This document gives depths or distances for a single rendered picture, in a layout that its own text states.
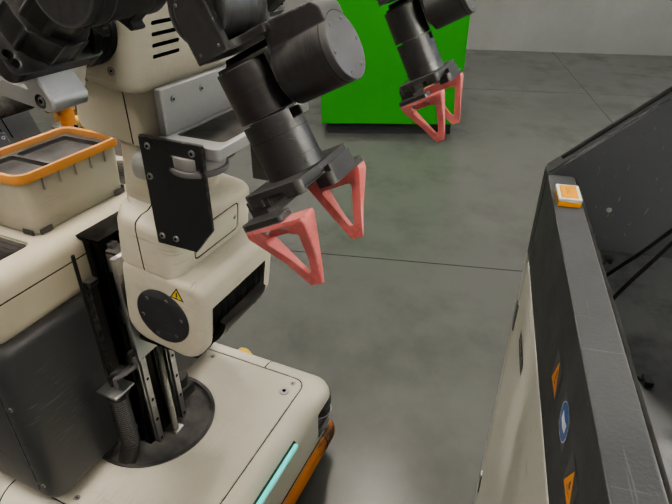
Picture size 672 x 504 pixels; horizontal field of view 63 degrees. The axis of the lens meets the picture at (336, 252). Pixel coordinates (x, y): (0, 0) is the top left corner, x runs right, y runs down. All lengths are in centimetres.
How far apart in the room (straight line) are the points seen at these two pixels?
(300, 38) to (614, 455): 39
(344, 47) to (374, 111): 343
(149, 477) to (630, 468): 102
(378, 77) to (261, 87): 335
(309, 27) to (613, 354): 38
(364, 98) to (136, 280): 308
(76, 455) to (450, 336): 129
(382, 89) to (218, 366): 272
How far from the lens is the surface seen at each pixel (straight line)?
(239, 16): 50
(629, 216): 95
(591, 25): 724
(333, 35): 46
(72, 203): 111
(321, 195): 58
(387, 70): 382
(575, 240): 72
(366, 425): 170
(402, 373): 186
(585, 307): 60
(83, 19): 56
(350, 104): 387
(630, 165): 92
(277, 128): 49
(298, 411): 136
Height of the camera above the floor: 128
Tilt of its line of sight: 31 degrees down
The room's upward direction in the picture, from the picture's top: straight up
